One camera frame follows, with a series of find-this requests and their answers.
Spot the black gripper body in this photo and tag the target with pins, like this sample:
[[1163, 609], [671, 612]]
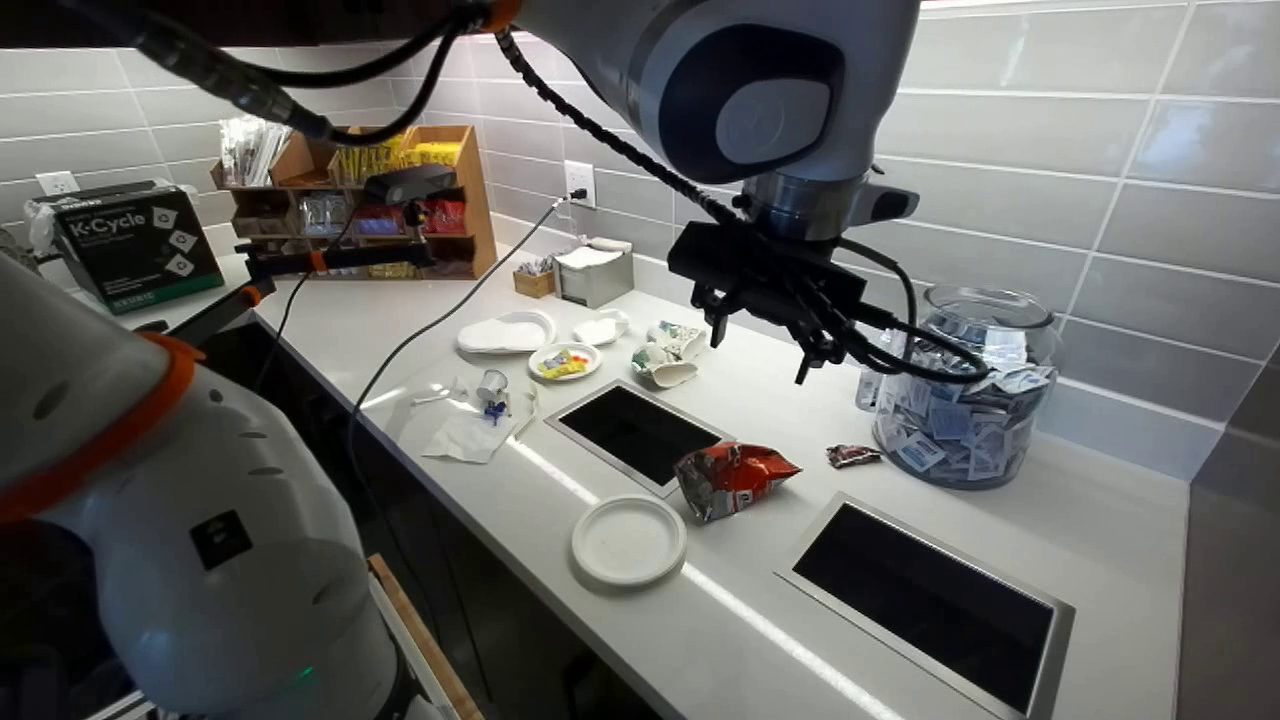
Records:
[[761, 275]]

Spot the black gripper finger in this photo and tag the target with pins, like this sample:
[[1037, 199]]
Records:
[[723, 321], [808, 359]]

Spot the orange Doritos chip packet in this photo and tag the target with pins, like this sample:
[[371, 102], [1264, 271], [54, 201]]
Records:
[[732, 478]]

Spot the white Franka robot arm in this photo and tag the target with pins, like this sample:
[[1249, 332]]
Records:
[[200, 560]]

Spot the small plate with colourful food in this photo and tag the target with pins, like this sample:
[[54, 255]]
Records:
[[565, 363]]

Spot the white oval plate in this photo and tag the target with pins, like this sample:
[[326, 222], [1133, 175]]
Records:
[[504, 332]]

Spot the round white plate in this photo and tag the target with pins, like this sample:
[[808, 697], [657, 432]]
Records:
[[628, 542]]

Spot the patterned paper cup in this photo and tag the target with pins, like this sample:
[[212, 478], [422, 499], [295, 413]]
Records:
[[663, 370], [679, 342]]

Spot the small clear pump bottle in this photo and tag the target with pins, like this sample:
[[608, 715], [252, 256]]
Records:
[[868, 389]]

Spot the small brown candy wrapper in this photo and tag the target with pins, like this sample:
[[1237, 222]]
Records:
[[853, 459]]

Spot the small white dish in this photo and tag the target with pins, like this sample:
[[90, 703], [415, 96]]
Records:
[[596, 328]]

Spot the glass jar of packets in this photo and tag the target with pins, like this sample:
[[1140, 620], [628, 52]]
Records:
[[963, 413]]

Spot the small clear plastic container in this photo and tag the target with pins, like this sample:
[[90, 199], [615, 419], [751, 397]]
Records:
[[494, 397]]

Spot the wooden condiment organizer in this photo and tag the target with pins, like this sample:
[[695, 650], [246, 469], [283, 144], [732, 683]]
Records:
[[441, 245]]

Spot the clear plastic bag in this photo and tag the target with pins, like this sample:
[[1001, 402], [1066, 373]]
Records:
[[441, 430]]

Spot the crumpled white plastic bag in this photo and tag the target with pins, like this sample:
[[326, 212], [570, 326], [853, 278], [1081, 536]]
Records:
[[249, 144]]

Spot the black rod with orange bands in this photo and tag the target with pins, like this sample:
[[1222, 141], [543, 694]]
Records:
[[212, 310]]

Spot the black K-Cycle box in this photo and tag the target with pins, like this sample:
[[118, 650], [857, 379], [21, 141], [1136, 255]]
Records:
[[134, 255]]

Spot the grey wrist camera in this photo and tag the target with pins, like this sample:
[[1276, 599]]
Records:
[[882, 207]]

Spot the white wall outlet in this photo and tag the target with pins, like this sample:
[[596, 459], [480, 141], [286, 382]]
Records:
[[577, 180]]

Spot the white wall label plate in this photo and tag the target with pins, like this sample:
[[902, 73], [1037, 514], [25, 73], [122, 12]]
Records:
[[58, 180]]

